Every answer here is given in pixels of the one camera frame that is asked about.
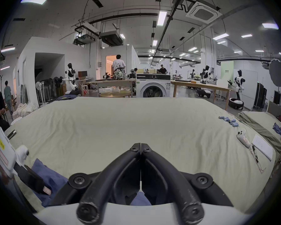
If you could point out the white washing machine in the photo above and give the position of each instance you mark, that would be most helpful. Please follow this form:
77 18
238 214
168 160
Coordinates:
153 85

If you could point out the pile of white cloth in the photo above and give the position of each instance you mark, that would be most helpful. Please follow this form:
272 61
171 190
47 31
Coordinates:
24 110

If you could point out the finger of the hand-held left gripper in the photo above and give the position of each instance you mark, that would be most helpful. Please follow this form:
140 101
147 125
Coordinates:
31 178

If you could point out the wooden work table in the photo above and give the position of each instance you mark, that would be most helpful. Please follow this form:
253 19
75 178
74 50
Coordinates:
114 81

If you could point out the long wooden table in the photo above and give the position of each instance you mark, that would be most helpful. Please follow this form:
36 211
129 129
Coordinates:
201 85

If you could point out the blue garment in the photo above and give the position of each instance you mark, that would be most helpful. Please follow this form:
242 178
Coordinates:
65 98

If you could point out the white humanoid robot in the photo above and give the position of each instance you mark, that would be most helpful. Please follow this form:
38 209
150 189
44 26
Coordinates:
70 77
238 85
206 75

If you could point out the round wooden table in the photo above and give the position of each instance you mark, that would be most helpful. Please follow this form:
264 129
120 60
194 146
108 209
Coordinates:
116 94

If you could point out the pale green pillow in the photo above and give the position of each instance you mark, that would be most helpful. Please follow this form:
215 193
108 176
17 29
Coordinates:
260 122

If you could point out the round grey reflector disc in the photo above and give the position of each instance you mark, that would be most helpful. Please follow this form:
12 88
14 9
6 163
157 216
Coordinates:
277 73

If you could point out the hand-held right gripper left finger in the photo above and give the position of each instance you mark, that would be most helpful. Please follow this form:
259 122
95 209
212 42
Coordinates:
112 172

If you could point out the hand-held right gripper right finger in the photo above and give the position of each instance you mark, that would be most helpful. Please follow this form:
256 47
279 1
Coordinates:
168 172

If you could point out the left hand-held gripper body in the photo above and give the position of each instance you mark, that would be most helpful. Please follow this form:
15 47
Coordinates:
1 146

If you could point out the row of blue batteries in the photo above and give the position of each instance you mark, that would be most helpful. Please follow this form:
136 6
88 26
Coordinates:
229 121

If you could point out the dark blue shirt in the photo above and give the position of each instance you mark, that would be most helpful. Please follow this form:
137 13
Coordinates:
53 177

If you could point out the group of standing fans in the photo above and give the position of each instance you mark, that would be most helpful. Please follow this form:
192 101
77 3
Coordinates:
46 88

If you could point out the white paper card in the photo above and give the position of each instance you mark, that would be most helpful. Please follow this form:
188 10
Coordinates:
262 146

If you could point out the bed with pale green sheet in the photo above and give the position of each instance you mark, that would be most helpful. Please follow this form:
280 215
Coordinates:
121 123

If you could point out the black cabinet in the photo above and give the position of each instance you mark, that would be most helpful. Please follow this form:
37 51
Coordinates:
260 95

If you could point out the white hand controller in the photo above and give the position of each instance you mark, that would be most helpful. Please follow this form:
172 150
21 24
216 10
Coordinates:
243 136

